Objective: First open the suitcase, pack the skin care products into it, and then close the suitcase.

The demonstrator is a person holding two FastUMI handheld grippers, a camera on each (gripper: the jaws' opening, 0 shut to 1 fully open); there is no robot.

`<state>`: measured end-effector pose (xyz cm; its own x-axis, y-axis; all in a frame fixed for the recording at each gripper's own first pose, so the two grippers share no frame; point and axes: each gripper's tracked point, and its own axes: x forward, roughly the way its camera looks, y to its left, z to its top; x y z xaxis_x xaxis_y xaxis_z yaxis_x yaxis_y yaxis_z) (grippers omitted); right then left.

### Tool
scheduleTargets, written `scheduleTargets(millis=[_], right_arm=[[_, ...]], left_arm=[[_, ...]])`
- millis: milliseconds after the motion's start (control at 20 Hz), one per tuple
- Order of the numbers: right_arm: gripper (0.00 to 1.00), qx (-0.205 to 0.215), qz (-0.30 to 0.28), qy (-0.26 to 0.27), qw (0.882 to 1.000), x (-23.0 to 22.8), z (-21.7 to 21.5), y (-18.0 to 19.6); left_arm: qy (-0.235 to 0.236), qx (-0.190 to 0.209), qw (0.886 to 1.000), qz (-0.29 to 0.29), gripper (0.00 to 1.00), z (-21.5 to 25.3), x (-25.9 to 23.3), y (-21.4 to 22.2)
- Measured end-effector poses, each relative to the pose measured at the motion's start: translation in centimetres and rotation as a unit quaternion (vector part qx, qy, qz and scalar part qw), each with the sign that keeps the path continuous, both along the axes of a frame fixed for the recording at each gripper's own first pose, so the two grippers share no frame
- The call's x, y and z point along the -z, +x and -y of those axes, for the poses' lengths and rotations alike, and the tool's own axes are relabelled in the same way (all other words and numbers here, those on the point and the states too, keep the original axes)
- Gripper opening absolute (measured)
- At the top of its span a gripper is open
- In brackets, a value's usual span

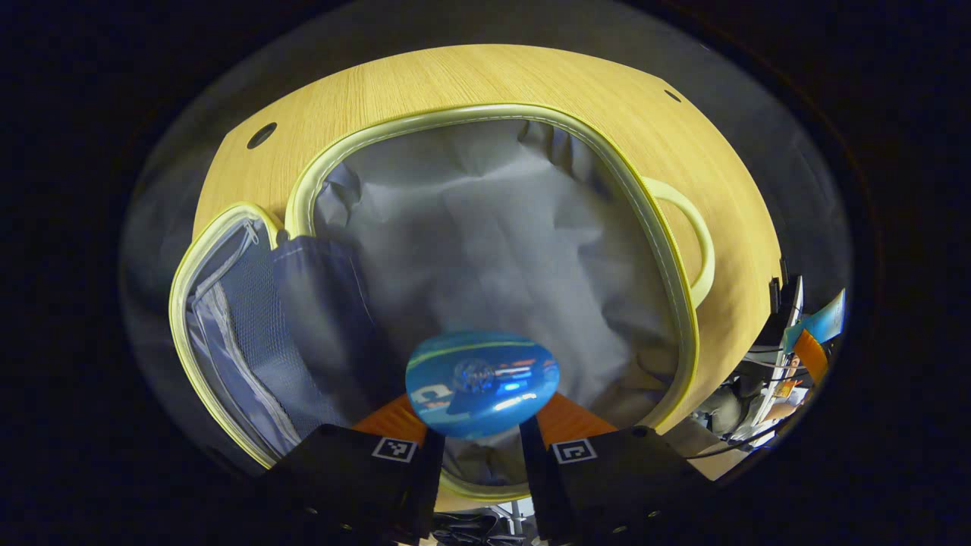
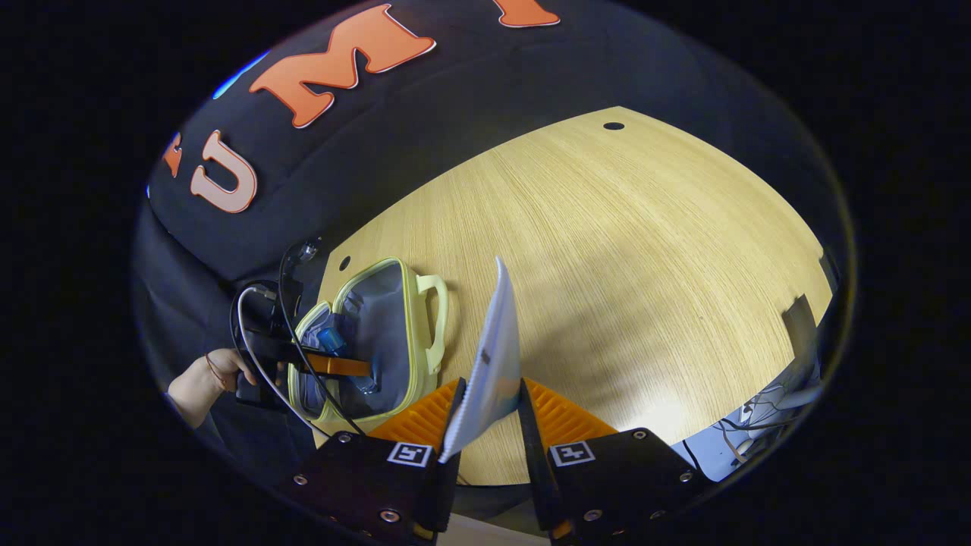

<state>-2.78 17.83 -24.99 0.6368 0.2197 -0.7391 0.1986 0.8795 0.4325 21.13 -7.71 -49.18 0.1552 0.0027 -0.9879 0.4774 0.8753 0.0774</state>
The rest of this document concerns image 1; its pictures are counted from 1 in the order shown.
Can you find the blue skin care bottle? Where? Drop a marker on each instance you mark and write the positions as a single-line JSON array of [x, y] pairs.
[[478, 387]]

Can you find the person's light clothing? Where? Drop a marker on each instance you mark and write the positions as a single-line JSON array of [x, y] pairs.
[[728, 406]]

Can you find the pale yellow suitcase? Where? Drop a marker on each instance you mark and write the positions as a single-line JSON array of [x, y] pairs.
[[493, 243]]

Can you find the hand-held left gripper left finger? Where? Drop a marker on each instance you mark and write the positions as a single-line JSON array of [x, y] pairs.
[[431, 485]]

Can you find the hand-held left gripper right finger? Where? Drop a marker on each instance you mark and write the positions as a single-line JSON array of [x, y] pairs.
[[535, 478]]

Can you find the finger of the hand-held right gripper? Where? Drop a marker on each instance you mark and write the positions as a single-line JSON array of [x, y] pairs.
[[812, 356], [785, 311]]

